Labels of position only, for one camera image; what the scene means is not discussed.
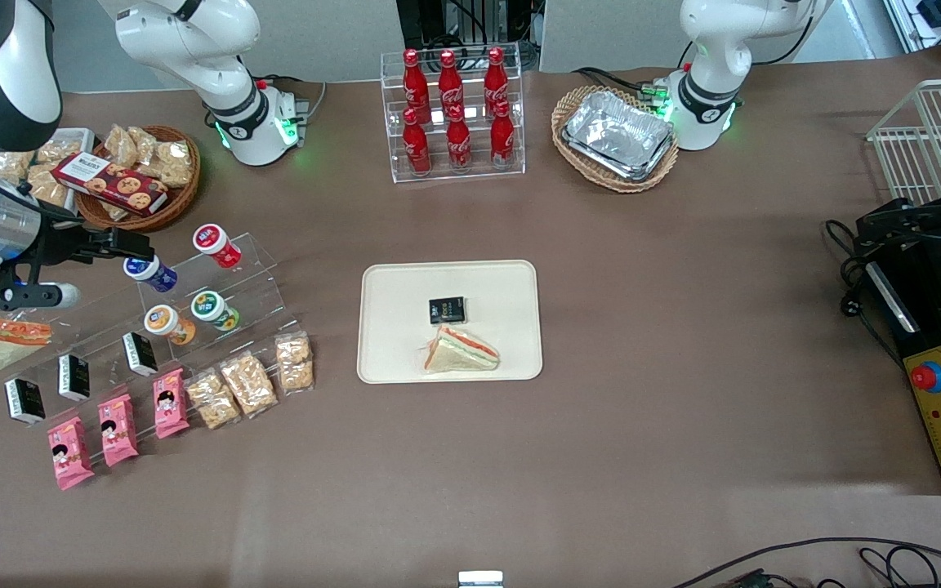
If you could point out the red cola bottle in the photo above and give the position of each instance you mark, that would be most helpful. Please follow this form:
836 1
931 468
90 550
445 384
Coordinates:
496 77
416 145
450 82
413 82
458 143
502 139

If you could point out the aluminium frame shelf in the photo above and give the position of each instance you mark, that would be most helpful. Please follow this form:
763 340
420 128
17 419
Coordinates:
940 24

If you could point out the blue gum bottle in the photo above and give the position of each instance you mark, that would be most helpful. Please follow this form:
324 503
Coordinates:
152 274

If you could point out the beige plastic tray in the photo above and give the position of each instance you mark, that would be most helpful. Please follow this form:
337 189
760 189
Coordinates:
405 327

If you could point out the black equipment rack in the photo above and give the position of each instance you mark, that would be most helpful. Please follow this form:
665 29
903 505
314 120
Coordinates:
430 20

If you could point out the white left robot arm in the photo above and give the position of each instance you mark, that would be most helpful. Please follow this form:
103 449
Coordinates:
711 73

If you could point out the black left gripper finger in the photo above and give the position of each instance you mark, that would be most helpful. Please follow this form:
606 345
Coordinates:
887 233
891 214

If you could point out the dark brown wicker basket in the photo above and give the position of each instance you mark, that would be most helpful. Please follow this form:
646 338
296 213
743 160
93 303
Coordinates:
180 196

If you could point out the aluminium foil tray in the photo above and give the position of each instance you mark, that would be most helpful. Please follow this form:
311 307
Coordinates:
617 131
638 173

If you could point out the pink snack pack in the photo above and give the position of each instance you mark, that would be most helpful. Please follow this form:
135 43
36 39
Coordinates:
118 430
170 406
69 453

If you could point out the small white metal block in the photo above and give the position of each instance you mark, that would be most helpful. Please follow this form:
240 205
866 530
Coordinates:
480 579

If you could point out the small black box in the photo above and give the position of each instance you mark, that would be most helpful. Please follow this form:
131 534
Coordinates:
24 401
140 354
73 376
447 309

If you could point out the orange gum bottle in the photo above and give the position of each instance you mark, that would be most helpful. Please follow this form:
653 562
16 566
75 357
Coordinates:
168 324

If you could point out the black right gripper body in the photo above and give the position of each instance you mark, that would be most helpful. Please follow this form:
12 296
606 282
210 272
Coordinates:
55 243

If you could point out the green gum bottle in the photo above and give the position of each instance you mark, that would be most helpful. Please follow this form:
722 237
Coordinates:
215 310

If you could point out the clear acrylic tiered display stand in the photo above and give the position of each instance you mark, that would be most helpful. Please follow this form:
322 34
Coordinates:
258 286

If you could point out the red cookie box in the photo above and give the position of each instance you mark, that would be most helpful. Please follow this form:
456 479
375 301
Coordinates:
111 184

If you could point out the clear acrylic bottle rack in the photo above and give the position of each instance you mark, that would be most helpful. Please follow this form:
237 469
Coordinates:
474 173

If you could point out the clear bag of rice crisps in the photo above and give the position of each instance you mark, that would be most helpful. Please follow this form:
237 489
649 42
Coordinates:
212 399
294 362
248 384

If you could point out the red gum bottle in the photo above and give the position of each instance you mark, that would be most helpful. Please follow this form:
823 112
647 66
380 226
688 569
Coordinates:
217 245

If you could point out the light wicker basket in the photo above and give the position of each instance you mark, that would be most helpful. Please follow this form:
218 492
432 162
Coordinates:
573 106

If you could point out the clear bag of biscuits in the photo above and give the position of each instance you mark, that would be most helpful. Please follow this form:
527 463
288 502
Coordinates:
170 162
121 145
11 167
58 151
47 188

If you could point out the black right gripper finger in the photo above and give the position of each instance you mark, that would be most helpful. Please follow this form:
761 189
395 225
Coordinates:
131 250
134 238

